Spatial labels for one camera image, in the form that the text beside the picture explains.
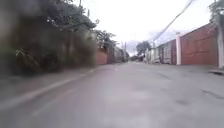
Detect row of trees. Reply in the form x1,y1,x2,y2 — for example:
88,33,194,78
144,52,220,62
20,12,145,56
39,0,119,48

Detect grey asphalt road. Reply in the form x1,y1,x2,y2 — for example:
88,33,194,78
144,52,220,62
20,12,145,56
0,61,224,128

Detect white concrete pillar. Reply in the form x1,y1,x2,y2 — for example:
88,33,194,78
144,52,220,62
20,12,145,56
175,32,183,66

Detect pale concrete roadside strip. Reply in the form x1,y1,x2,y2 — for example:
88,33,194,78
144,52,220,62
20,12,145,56
0,66,101,111

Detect grey building with gate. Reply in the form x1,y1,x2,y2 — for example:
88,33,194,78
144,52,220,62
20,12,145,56
153,39,178,65

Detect red brick wall with gate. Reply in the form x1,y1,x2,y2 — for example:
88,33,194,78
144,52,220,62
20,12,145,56
95,46,116,66

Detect overhead wires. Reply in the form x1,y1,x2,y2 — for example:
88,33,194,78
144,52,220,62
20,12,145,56
148,0,196,43

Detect dark overgrown wall with bushes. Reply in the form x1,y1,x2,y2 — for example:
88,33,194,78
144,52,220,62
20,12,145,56
0,0,98,77

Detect pale concrete post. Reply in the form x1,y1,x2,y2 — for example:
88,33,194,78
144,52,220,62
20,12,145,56
215,14,224,70

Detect distant tree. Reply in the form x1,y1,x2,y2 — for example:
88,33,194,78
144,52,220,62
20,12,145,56
135,40,152,57

